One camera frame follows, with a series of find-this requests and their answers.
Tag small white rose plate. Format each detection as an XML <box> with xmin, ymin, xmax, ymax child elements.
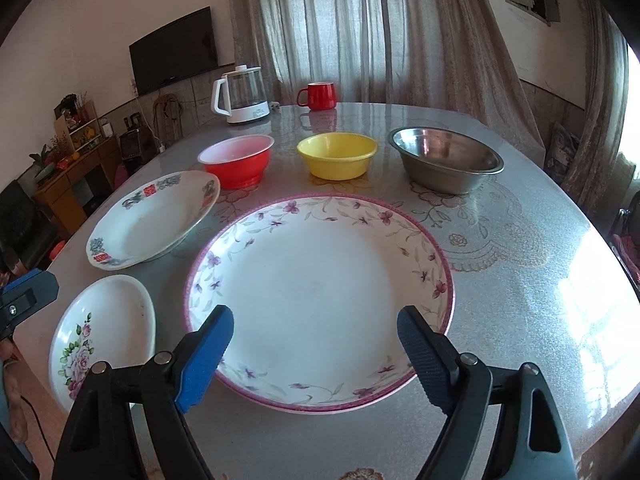
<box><xmin>49</xmin><ymin>274</ymin><xmax>156</xmax><ymax>413</ymax></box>

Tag large purple floral plate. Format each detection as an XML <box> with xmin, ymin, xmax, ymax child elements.
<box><xmin>184</xmin><ymin>194</ymin><xmax>454</xmax><ymax>414</ymax></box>

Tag white plate red characters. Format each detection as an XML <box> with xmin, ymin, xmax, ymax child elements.
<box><xmin>86</xmin><ymin>170</ymin><xmax>220</xmax><ymax>271</ymax></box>

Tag red plastic bowl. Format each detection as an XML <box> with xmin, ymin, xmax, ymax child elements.
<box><xmin>198</xmin><ymin>134</ymin><xmax>274</xmax><ymax>190</ymax></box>

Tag stainless steel bowl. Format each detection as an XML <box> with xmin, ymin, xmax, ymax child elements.
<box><xmin>388</xmin><ymin>127</ymin><xmax>504</xmax><ymax>195</ymax></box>

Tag yellow plastic bowl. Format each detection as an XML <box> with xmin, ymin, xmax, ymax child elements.
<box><xmin>296</xmin><ymin>132</ymin><xmax>378</xmax><ymax>181</ymax></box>

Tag left hand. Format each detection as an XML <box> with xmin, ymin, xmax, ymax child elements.
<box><xmin>1</xmin><ymin>339</ymin><xmax>28</xmax><ymax>444</ymax></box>

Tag wooden sideboard cabinet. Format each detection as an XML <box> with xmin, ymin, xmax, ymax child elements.
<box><xmin>35</xmin><ymin>100</ymin><xmax>122</xmax><ymax>236</ymax></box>

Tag dark wooden chair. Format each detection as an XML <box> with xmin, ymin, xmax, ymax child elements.
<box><xmin>608</xmin><ymin>203</ymin><xmax>639</xmax><ymax>296</ymax></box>

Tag side window curtain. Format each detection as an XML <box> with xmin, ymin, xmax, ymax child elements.
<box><xmin>562</xmin><ymin>0</ymin><xmax>629</xmax><ymax>217</ymax></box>

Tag white glass electric kettle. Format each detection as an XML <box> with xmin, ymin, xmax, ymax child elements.
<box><xmin>210</xmin><ymin>65</ymin><xmax>270</xmax><ymax>125</ymax></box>

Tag red mug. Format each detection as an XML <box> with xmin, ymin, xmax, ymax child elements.
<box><xmin>296</xmin><ymin>81</ymin><xmax>337</xmax><ymax>112</ymax></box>

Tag beige sheer curtain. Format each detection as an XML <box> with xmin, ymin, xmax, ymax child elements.
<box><xmin>230</xmin><ymin>0</ymin><xmax>544</xmax><ymax>162</ymax></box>

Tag black wall television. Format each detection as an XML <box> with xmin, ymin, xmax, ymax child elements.
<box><xmin>129</xmin><ymin>6</ymin><xmax>219</xmax><ymax>96</ymax></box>

